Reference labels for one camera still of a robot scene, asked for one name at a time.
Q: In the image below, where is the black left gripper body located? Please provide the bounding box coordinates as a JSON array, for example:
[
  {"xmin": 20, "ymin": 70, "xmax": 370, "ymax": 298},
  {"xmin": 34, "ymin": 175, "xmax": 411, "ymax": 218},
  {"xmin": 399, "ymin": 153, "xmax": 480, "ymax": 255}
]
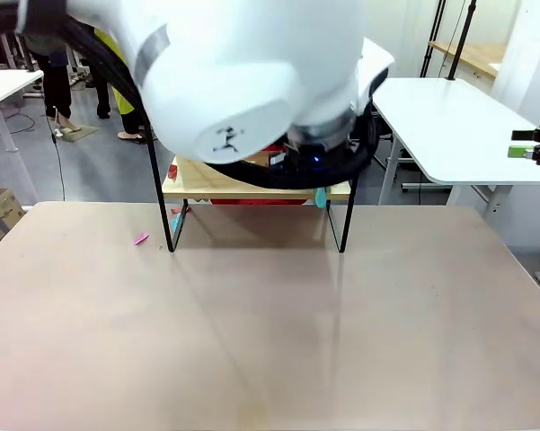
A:
[{"xmin": 269, "ymin": 136, "xmax": 357, "ymax": 175}]

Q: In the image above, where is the large white table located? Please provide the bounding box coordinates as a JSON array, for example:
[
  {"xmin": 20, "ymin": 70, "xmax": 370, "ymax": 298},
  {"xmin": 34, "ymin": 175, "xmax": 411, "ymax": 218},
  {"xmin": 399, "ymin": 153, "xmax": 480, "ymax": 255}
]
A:
[{"xmin": 371, "ymin": 76, "xmax": 540, "ymax": 216}]

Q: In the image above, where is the person's torso red jacket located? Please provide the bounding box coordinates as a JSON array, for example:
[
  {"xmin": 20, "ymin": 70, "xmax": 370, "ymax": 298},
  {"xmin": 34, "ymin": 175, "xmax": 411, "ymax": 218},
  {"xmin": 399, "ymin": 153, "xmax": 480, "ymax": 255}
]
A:
[{"xmin": 209, "ymin": 197, "xmax": 309, "ymax": 207}]

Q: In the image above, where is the wooden desk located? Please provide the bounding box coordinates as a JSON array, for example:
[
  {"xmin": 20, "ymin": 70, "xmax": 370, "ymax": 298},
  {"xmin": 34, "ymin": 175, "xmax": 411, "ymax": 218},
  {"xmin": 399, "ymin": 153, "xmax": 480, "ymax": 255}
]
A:
[{"xmin": 429, "ymin": 40, "xmax": 509, "ymax": 82}]

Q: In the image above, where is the black pole stand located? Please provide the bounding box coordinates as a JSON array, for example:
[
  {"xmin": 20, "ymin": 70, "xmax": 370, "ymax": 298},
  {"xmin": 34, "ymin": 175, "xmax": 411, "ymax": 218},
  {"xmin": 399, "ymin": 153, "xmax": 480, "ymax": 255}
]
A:
[{"xmin": 446, "ymin": 0, "xmax": 477, "ymax": 82}]

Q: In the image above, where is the black tripod stand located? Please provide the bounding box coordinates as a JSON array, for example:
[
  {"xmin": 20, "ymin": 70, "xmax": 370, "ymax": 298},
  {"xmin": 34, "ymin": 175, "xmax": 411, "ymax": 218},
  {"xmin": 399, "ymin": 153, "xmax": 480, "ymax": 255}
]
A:
[{"xmin": 420, "ymin": 0, "xmax": 448, "ymax": 79}]

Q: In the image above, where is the bystander in yellow coat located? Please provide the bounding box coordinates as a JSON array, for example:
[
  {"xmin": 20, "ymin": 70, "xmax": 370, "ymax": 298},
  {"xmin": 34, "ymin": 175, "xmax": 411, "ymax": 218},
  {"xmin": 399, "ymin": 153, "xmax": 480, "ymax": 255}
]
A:
[{"xmin": 93, "ymin": 27, "xmax": 148, "ymax": 145}]

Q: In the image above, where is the bystander in black jacket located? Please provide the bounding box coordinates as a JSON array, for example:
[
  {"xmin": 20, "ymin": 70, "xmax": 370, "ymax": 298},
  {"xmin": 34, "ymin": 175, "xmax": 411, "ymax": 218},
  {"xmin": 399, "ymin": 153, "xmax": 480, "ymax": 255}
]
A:
[{"xmin": 92, "ymin": 62, "xmax": 113, "ymax": 120}]

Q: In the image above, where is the green floor mat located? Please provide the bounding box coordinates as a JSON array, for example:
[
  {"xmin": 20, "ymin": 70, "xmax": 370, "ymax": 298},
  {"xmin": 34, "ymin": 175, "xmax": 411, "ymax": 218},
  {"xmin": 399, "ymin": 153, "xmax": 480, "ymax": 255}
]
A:
[{"xmin": 61, "ymin": 125, "xmax": 100, "ymax": 145}]

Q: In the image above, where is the bystander in dark clothes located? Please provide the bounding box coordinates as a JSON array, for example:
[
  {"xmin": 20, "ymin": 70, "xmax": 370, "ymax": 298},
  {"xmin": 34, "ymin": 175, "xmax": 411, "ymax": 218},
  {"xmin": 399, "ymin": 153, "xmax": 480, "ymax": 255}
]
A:
[{"xmin": 24, "ymin": 42, "xmax": 83, "ymax": 134}]

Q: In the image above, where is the cardboard box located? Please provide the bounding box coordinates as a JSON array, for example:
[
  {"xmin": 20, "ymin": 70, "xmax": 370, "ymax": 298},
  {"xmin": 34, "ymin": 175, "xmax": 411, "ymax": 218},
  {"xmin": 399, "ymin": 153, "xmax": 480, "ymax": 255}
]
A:
[{"xmin": 0, "ymin": 187, "xmax": 27, "ymax": 253}]

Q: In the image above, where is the small white table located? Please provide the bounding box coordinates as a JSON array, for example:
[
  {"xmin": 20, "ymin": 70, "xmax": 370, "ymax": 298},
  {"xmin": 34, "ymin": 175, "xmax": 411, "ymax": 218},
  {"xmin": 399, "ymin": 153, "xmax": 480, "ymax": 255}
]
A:
[{"xmin": 0, "ymin": 69, "xmax": 45, "ymax": 203}]

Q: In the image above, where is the black cable bundle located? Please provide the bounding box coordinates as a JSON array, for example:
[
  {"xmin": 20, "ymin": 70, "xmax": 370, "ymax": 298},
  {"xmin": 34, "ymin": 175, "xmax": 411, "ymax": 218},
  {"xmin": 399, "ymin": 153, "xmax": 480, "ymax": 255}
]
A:
[{"xmin": 0, "ymin": 4, "xmax": 381, "ymax": 190}]

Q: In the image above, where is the wooden two-tier shelf black frame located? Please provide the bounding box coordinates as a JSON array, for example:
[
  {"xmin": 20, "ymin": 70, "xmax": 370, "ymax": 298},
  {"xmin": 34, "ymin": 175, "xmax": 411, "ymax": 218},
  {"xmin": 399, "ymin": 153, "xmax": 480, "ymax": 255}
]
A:
[{"xmin": 146, "ymin": 120, "xmax": 360, "ymax": 255}]

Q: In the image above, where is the thin black hanging cable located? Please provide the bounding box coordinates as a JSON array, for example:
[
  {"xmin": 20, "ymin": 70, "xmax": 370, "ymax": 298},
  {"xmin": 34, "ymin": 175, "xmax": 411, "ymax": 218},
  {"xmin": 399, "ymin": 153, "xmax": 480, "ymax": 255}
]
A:
[{"xmin": 48, "ymin": 105, "xmax": 66, "ymax": 201}]

